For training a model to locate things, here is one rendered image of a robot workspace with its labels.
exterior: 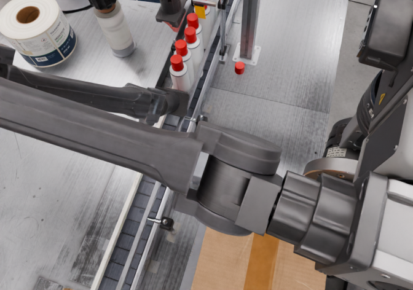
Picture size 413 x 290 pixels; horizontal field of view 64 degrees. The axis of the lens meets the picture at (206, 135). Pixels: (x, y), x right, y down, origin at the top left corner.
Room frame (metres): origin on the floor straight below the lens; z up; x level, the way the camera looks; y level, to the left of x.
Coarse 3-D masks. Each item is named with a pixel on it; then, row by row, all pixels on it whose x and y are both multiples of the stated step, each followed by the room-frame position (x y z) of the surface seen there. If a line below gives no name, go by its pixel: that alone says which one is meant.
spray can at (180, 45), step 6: (180, 42) 0.63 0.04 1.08; (180, 48) 0.61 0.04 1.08; (186, 48) 0.61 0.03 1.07; (174, 54) 0.62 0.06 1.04; (180, 54) 0.61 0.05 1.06; (186, 54) 0.61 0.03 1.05; (186, 60) 0.60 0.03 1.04; (192, 66) 0.61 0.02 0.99; (192, 72) 0.61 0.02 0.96; (192, 78) 0.61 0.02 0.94
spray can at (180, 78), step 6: (174, 60) 0.57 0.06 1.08; (180, 60) 0.57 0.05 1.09; (174, 66) 0.56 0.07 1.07; (180, 66) 0.56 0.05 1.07; (186, 66) 0.58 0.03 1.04; (174, 72) 0.56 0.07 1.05; (180, 72) 0.55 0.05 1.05; (186, 72) 0.56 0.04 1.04; (174, 78) 0.55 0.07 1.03; (180, 78) 0.55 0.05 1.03; (186, 78) 0.56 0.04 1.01; (174, 84) 0.56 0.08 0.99; (180, 84) 0.55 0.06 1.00; (186, 84) 0.55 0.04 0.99; (186, 90) 0.55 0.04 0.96
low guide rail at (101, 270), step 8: (160, 120) 0.48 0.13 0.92; (136, 176) 0.31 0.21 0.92; (136, 184) 0.29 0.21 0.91; (128, 200) 0.25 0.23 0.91; (128, 208) 0.23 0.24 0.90; (120, 216) 0.21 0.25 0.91; (120, 224) 0.19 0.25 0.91; (112, 240) 0.15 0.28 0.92; (112, 248) 0.13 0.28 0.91; (104, 256) 0.11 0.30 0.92; (104, 264) 0.09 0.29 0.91; (96, 280) 0.05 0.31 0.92; (96, 288) 0.04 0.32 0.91
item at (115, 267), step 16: (208, 64) 0.70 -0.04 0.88; (192, 112) 0.52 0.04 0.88; (144, 176) 0.32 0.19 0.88; (144, 192) 0.28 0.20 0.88; (160, 192) 0.27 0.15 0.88; (144, 208) 0.23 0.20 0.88; (128, 224) 0.19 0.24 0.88; (128, 240) 0.15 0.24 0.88; (144, 240) 0.14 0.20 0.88; (112, 256) 0.11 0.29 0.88; (112, 272) 0.07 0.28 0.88; (128, 272) 0.07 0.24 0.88; (112, 288) 0.03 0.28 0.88; (128, 288) 0.03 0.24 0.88
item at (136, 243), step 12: (228, 0) 0.91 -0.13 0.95; (216, 24) 0.79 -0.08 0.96; (204, 60) 0.65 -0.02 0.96; (192, 84) 0.57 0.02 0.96; (192, 96) 0.53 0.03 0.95; (180, 120) 0.45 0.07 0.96; (156, 192) 0.25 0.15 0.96; (144, 216) 0.19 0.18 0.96; (144, 228) 0.16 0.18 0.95; (132, 252) 0.11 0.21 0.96; (120, 276) 0.05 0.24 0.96; (120, 288) 0.03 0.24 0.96
